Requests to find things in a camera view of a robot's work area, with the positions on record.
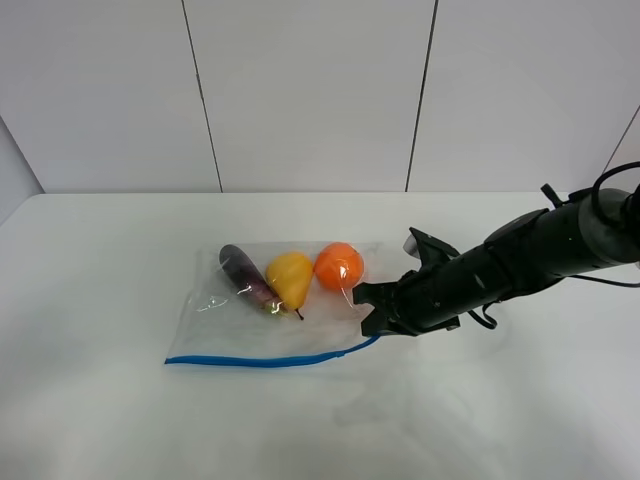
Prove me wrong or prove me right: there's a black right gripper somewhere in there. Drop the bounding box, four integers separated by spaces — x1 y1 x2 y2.
352 245 493 336

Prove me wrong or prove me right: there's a clear blue-zip file bag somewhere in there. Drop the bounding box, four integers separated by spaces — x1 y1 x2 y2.
166 241 399 368

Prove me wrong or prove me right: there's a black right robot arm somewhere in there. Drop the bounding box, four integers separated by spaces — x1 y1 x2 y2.
353 188 639 337

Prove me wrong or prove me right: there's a purple toy eggplant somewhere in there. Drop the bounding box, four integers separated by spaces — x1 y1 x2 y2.
218 244 288 315

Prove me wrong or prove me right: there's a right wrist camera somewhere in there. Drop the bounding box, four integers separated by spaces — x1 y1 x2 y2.
403 227 460 271

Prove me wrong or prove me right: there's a yellow toy pear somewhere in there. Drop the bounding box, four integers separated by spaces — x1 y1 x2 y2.
266 251 313 320

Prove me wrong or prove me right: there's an orange toy orange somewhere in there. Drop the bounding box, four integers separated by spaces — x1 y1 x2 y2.
314 242 365 291

